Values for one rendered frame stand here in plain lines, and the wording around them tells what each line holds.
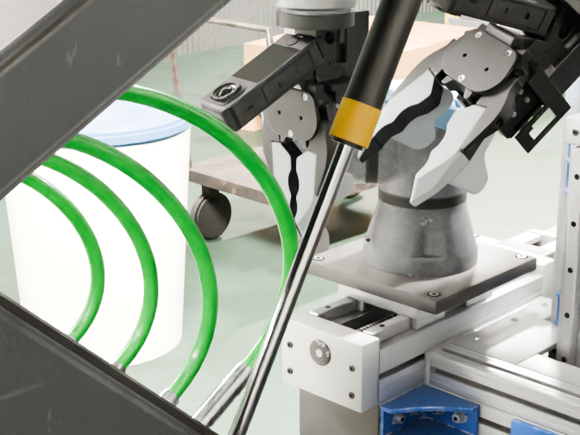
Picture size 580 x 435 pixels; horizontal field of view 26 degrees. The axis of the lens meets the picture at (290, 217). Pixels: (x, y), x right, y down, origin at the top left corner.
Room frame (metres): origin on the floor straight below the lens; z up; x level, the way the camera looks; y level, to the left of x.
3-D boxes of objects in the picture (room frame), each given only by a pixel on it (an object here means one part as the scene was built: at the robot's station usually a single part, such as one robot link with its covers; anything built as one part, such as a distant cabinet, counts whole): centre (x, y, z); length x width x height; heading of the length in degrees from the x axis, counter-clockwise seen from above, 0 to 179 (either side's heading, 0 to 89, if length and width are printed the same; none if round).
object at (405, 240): (1.57, -0.17, 1.09); 0.15 x 0.15 x 0.10
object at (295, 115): (1.14, -0.03, 1.37); 0.09 x 0.08 x 0.12; 131
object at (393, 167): (1.57, -0.17, 1.20); 0.13 x 0.12 x 0.14; 88
